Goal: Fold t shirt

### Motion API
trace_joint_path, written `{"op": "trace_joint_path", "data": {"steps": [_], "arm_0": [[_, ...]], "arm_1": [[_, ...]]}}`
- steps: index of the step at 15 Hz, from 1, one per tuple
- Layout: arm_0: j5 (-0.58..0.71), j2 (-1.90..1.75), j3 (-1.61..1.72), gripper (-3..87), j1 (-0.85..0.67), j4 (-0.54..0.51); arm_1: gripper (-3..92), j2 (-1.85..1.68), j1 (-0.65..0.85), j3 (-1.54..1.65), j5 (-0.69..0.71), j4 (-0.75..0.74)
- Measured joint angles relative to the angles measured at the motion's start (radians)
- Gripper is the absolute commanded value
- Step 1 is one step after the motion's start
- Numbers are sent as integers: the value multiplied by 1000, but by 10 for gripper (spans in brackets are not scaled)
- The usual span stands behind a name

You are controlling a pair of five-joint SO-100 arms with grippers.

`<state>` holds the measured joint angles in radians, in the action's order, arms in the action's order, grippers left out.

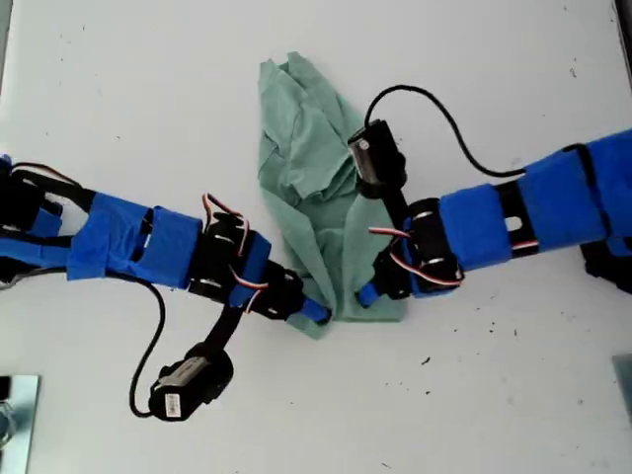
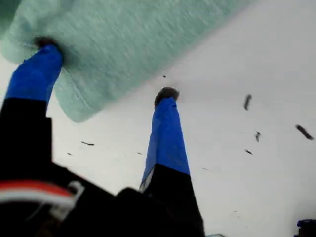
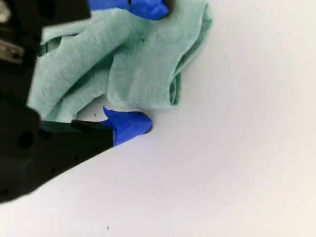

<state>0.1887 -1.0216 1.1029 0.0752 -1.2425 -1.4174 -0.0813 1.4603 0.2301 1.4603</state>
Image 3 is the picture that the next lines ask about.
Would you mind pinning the green t-shirt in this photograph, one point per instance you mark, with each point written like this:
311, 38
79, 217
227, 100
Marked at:
111, 64

